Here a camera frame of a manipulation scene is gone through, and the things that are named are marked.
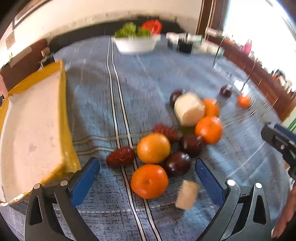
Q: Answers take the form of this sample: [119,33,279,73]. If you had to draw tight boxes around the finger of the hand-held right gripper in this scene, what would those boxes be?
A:
[261,124,296,167]

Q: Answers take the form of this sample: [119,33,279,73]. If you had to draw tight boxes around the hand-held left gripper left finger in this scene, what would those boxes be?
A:
[24,157,100,241]

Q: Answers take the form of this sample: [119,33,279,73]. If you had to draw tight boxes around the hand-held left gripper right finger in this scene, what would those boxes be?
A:
[195,158,272,241]

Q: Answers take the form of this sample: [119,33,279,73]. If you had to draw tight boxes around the small peeled sugarcane piece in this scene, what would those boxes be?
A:
[175,180,200,210]

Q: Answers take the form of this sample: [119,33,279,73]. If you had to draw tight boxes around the dark purple plum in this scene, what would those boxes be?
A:
[169,90,184,107]
[165,152,192,176]
[180,134,204,157]
[219,85,234,98]

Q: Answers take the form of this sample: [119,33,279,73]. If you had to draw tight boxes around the red date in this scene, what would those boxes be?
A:
[153,124,178,142]
[106,146,136,168]

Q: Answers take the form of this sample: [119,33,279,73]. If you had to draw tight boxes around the small orange mandarin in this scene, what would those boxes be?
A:
[238,95,251,108]

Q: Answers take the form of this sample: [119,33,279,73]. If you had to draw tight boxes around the large yellowish orange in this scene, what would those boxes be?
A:
[136,133,171,164]

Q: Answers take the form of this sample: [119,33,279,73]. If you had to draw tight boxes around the large peeled sugarcane piece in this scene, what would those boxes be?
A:
[174,92,206,127]

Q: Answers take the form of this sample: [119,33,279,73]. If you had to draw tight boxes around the yellow cardboard tray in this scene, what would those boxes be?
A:
[0,60,81,205]

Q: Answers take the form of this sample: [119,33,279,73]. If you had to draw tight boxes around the person's right hand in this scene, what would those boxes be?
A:
[272,183,296,239]

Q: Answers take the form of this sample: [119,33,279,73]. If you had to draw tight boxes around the thin metal rod stand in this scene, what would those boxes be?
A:
[205,27,226,69]
[231,58,258,95]

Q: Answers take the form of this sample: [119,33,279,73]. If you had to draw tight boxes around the blue plaid blanket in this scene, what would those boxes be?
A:
[0,35,289,241]

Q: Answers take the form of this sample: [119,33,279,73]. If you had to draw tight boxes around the white cloths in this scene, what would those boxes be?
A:
[166,32,225,56]

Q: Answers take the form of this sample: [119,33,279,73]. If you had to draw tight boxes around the brown sofa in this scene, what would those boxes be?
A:
[0,38,55,91]

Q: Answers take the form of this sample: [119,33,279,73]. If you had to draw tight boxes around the black cup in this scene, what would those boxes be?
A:
[178,38,195,54]

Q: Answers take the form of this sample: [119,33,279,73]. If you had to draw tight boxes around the white bowl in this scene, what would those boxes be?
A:
[113,35,161,55]

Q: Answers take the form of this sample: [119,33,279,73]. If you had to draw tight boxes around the black sofa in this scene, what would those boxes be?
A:
[50,21,181,54]

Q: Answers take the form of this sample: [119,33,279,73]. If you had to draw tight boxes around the green lettuce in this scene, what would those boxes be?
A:
[115,22,152,39]

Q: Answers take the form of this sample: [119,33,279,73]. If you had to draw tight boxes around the red plastic bag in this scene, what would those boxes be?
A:
[142,20,163,35]

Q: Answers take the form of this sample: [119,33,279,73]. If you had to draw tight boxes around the brown wooden window frame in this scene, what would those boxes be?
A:
[196,0,229,37]

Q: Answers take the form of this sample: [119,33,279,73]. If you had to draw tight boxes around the wall plaque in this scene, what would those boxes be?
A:
[5,31,15,50]

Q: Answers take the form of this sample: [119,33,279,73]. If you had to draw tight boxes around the framed wall painting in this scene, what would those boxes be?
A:
[13,0,53,29]

